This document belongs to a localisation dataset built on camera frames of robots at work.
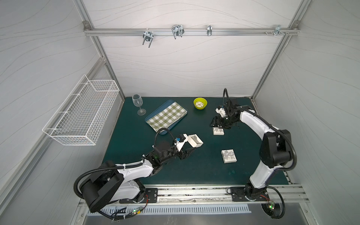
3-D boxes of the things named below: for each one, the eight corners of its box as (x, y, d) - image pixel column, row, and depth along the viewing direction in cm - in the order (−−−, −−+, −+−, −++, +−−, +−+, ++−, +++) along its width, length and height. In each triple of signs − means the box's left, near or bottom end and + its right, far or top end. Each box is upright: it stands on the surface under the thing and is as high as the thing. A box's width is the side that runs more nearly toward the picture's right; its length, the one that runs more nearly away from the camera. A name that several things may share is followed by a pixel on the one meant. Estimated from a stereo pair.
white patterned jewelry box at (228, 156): (224, 163, 86) (225, 161, 83) (221, 152, 91) (222, 150, 88) (235, 162, 87) (237, 160, 84) (231, 151, 92) (233, 149, 89)
